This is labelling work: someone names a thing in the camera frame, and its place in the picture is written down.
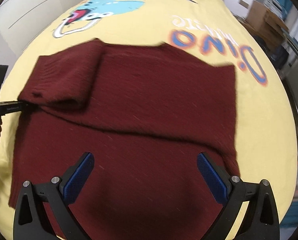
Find dark red knit sweater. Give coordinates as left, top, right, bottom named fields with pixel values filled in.
left=9, top=39, right=239, bottom=239

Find white wardrobe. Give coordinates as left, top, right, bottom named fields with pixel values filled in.
left=0, top=0, right=105, bottom=63

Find brown wooden cabinet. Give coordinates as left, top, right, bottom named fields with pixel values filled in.
left=240, top=0, right=289, bottom=50

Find yellow dinosaur print bedsheet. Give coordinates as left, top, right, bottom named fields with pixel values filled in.
left=0, top=0, right=297, bottom=239

